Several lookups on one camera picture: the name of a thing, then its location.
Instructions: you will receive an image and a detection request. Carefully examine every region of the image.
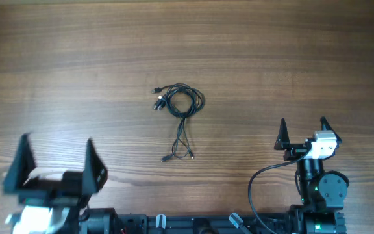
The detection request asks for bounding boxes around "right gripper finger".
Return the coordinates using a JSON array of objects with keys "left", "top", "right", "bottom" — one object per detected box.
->
[
  {"left": 320, "top": 116, "right": 342, "bottom": 144},
  {"left": 274, "top": 118, "right": 290, "bottom": 150}
]

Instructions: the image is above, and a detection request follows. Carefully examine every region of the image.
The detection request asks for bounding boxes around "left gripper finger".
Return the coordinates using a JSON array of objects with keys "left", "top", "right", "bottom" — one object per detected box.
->
[
  {"left": 3, "top": 133, "right": 36, "bottom": 194},
  {"left": 82, "top": 138, "right": 108, "bottom": 195}
]

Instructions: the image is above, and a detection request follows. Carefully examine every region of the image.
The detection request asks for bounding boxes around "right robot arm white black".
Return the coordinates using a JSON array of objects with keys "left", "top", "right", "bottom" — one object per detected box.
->
[{"left": 274, "top": 117, "right": 349, "bottom": 234}]

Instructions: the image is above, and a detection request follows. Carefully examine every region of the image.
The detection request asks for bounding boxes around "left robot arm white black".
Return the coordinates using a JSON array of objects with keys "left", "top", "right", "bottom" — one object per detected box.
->
[{"left": 3, "top": 133, "right": 118, "bottom": 233}]

